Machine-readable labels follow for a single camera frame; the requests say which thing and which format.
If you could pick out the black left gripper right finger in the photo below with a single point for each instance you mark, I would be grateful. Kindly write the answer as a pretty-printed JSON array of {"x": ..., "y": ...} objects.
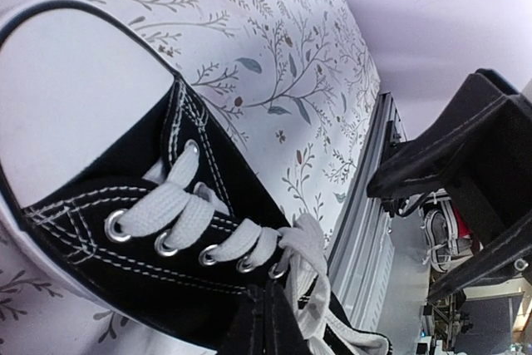
[{"x": 282, "y": 333}]

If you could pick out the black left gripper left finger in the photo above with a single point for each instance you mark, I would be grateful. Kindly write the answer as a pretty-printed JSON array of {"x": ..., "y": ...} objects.
[{"x": 246, "y": 332}]

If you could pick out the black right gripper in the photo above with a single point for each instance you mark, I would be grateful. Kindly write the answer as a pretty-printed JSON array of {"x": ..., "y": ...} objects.
[{"x": 478, "y": 150}]

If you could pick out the black white canvas sneaker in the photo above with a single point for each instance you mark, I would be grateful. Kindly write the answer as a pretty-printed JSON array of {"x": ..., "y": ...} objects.
[{"x": 117, "y": 180}]

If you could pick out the floral patterned table mat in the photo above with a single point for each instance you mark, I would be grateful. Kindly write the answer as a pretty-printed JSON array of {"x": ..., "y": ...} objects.
[{"x": 293, "y": 85}]

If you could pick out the aluminium front rail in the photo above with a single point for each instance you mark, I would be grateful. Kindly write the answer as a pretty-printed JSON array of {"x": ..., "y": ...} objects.
[{"x": 360, "y": 253}]

